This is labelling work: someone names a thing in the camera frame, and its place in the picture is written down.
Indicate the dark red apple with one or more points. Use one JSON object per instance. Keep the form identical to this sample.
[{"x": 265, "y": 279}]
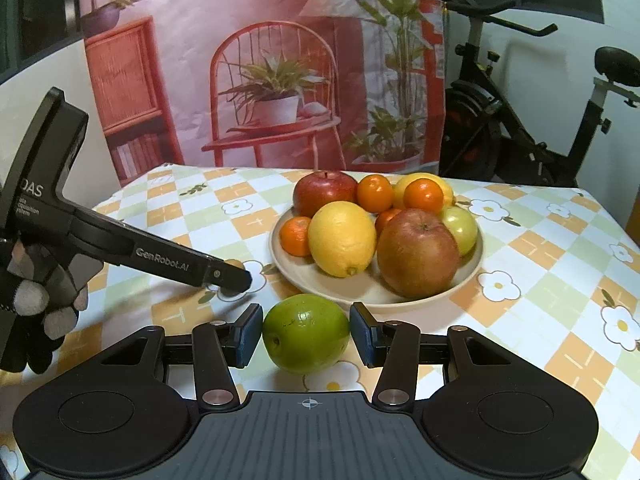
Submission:
[{"x": 320, "y": 192}]

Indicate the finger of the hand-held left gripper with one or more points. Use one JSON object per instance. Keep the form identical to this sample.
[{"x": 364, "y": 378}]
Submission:
[{"x": 160, "y": 255}]

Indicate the checkered floral tablecloth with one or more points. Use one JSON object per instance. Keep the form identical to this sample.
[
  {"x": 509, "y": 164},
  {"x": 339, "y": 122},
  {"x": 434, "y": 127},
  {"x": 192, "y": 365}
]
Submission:
[{"x": 550, "y": 285}]

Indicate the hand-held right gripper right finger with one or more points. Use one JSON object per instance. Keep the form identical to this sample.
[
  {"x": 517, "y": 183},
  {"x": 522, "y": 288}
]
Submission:
[{"x": 362, "y": 335}]

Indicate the printed backdrop cloth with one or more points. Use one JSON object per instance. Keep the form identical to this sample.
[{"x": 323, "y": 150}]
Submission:
[{"x": 225, "y": 20}]

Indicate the beige plate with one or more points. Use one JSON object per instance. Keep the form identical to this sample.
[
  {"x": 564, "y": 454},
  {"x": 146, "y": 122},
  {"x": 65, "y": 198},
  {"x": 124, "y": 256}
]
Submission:
[{"x": 300, "y": 276}]

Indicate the black exercise bike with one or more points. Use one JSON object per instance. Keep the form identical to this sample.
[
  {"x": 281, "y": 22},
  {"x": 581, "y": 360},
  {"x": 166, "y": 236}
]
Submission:
[{"x": 480, "y": 125}]

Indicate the large yellow lemon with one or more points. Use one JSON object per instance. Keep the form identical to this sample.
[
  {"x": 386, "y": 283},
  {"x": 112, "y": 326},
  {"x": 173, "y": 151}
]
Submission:
[{"x": 342, "y": 237}]

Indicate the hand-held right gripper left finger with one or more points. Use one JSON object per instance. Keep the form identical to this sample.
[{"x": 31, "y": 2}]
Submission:
[{"x": 250, "y": 332}]

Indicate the person's left hand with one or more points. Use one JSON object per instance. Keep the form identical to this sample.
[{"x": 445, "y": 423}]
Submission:
[{"x": 30, "y": 310}]

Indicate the large red-yellow apple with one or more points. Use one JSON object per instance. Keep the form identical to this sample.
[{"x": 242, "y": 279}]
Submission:
[{"x": 417, "y": 255}]

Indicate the green apple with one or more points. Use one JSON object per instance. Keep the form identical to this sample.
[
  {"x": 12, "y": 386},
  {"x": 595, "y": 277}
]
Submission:
[
  {"x": 305, "y": 332},
  {"x": 462, "y": 230}
]

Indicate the tangerine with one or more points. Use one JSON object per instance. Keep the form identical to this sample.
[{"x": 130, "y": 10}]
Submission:
[
  {"x": 423, "y": 195},
  {"x": 374, "y": 192},
  {"x": 385, "y": 220},
  {"x": 296, "y": 236}
]

